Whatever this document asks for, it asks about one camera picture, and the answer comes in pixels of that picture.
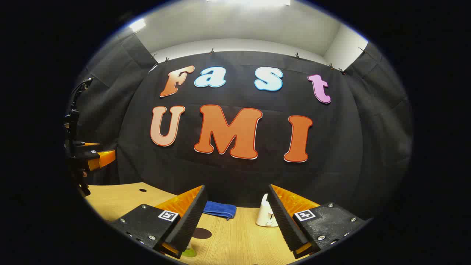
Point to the dark round coaster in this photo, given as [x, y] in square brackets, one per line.
[203, 233]

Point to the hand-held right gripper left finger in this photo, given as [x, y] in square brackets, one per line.
[191, 217]

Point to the black backdrop cloth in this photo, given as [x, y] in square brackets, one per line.
[228, 176]

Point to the white toaster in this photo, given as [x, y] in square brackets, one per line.
[264, 217]

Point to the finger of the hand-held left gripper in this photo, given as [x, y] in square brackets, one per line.
[90, 147]
[103, 159]

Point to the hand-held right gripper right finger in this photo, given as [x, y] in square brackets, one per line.
[281, 217]

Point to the clear water bottle green label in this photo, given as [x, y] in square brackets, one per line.
[189, 253]

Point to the blue folded towel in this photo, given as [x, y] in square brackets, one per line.
[220, 209]

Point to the ceiling light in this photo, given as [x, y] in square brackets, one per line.
[137, 25]
[248, 2]

